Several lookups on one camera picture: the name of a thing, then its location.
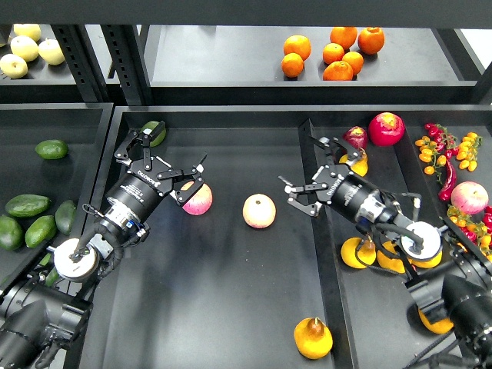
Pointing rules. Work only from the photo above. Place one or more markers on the pale yellow pear right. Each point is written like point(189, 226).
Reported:
point(50, 51)

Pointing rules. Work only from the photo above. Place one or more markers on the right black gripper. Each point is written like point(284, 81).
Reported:
point(338, 186)

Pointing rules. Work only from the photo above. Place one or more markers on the red chili pepper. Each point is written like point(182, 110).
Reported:
point(450, 182)

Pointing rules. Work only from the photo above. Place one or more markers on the pale pink apple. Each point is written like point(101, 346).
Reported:
point(259, 211)

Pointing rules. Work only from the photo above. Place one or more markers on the black tray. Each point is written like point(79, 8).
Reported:
point(84, 129)
point(213, 292)

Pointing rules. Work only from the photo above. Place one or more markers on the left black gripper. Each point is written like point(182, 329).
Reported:
point(147, 181)

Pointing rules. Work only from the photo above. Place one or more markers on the pink apple right tray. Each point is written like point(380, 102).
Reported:
point(469, 197)

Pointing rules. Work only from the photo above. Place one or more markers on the black left tray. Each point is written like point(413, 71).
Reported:
point(84, 129)

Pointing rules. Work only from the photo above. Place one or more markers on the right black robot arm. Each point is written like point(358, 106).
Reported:
point(447, 277)

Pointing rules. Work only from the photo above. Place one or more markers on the yellow pear right tray left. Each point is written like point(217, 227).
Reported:
point(358, 252)

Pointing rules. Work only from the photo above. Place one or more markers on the orange top middle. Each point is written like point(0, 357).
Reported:
point(344, 36)

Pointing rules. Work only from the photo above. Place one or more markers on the pink red apple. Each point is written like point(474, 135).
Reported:
point(200, 203)

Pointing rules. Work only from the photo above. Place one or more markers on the orange top left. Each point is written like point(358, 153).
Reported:
point(298, 44)

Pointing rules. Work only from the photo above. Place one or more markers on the dark avocado by tray wall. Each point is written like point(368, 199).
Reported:
point(65, 216)

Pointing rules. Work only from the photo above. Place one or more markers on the orange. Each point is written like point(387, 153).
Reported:
point(292, 65)
point(332, 52)
point(338, 71)
point(355, 60)
point(298, 44)
point(344, 36)
point(371, 40)

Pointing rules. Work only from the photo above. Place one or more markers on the orange cherry tomato bunch left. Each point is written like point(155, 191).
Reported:
point(432, 159)

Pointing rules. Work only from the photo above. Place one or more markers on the black tray divider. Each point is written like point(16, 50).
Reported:
point(336, 313)

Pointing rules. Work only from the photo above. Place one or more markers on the light green avocado left tray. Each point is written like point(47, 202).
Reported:
point(42, 229)

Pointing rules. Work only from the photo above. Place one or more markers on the green avocado upper left tray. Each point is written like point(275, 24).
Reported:
point(51, 149)

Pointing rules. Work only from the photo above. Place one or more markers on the big red apple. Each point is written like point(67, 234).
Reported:
point(386, 129)

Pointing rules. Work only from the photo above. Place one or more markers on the black perforated shelf post right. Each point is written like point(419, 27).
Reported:
point(128, 59)

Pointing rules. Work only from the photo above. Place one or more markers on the orange top right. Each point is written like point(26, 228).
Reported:
point(371, 40)

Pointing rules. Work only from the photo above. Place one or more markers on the green avocado at tray corner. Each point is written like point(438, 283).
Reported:
point(152, 125)

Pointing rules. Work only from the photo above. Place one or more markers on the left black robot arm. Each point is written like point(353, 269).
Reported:
point(46, 301)

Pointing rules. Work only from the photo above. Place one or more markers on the orange right middle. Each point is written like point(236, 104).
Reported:
point(355, 60)

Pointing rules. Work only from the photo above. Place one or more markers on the yellow pear right tray middle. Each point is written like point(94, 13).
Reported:
point(389, 259)

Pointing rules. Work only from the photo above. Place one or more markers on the black perforated shelf post left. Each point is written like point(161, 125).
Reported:
point(82, 62)

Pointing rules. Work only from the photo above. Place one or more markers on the orange lower left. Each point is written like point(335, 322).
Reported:
point(292, 65)

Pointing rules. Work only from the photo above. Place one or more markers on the orange front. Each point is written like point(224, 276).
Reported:
point(338, 71)

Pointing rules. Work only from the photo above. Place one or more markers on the black upper shelf right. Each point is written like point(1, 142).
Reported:
point(241, 65)

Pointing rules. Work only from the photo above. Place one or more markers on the dark red small apple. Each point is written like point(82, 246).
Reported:
point(357, 137)

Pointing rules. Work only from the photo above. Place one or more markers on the red cherry tomato bunch top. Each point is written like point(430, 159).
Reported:
point(441, 141)

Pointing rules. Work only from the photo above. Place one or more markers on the yellow pear under wrist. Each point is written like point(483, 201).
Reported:
point(432, 263)

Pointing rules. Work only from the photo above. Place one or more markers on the orange centre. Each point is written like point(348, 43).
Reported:
point(332, 52)

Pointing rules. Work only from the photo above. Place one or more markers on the black perforated shelf post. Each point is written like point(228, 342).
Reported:
point(128, 59)
point(82, 62)

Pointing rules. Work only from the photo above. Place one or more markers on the black centre tray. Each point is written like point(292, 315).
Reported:
point(213, 292)

